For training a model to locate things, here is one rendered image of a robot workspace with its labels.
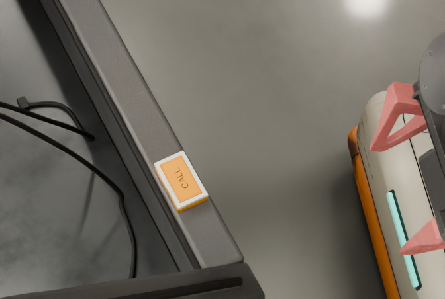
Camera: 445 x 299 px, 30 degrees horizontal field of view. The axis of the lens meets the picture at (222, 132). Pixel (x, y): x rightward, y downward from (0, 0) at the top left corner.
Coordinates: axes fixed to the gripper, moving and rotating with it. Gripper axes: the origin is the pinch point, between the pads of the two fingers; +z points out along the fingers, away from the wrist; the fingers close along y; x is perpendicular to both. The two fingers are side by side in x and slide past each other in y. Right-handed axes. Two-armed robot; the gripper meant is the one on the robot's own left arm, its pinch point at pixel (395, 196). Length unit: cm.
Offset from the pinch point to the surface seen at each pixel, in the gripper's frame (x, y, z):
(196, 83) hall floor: 41, -74, 91
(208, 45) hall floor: 45, -84, 89
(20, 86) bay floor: -21.9, -26.2, 29.8
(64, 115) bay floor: -17.8, -21.8, 27.7
